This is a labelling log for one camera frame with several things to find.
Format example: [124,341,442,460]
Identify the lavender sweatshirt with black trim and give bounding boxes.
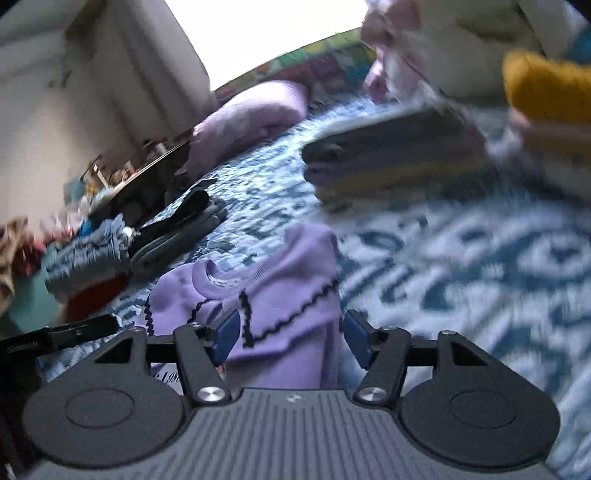
[134,224,345,393]

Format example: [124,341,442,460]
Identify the yellow knit cloth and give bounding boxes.
[502,48,591,126]

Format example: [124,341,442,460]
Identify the colourful patchwork play mat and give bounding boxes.
[213,28,378,104]

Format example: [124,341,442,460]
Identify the red folded cloth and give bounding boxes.
[64,272,131,325]

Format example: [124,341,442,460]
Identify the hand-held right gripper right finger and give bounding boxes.
[344,310,495,406]

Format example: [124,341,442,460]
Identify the stack of folded clothes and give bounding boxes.
[301,105,491,210]

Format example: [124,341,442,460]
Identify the teal cloth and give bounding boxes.
[4,272,70,335]

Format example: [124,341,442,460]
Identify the leopard print cloth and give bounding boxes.
[0,218,35,303]

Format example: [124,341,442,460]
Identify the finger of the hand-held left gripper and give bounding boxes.
[0,315,122,360]

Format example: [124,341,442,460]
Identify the pink pillow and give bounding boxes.
[187,80,311,178]

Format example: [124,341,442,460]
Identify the dark grey folded clothes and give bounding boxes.
[128,188,230,278]

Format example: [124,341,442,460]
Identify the blue grey folded cloth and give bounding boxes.
[42,218,136,297]

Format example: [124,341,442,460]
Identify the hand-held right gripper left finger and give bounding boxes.
[95,308,241,406]

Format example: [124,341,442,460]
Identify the blue white patterned quilt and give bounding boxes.
[41,95,591,480]

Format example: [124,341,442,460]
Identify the black cluttered shelf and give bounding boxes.
[85,137,197,227]

